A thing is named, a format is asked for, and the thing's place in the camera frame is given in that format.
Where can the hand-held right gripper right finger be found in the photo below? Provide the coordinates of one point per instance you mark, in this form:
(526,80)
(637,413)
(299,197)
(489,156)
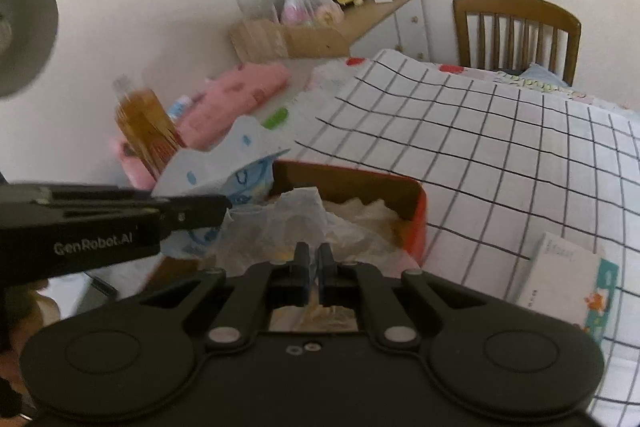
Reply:
(327,277)

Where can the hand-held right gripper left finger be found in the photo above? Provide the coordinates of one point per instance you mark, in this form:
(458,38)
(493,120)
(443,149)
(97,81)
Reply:
(301,277)

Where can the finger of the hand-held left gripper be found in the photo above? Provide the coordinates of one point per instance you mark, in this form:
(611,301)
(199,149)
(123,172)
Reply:
(200,212)

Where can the blue cartoon wet wipes packet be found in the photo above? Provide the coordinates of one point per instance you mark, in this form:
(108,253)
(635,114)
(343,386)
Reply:
(200,172)

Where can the clear plastic bag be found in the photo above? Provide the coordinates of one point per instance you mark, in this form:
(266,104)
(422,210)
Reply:
(300,217)

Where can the red tin box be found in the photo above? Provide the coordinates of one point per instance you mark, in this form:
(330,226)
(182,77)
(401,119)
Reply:
(417,217)

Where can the person's left hand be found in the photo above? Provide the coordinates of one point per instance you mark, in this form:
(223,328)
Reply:
(45,309)

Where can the amber liquid bottle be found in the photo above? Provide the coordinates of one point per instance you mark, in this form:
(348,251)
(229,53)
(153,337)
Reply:
(145,127)

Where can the pink folded cloth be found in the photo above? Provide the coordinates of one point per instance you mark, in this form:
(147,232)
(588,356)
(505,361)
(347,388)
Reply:
(235,89)

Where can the white black checked blanket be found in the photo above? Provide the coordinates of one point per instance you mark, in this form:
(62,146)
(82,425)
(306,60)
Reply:
(475,147)

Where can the grey desk lamp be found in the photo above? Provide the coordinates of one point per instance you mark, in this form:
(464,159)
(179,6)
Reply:
(30,32)

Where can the plastic bag of colourful things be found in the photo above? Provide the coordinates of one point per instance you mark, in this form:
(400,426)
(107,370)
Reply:
(305,9)

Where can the white tissue box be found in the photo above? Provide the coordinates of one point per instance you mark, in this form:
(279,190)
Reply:
(565,282)

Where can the wooden cabinet with white drawers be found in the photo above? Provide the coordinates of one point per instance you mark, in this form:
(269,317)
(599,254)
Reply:
(370,14)

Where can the printed pillow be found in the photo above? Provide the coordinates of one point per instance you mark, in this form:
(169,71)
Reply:
(540,82)

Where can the wooden chair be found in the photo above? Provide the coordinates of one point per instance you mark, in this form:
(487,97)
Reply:
(515,4)

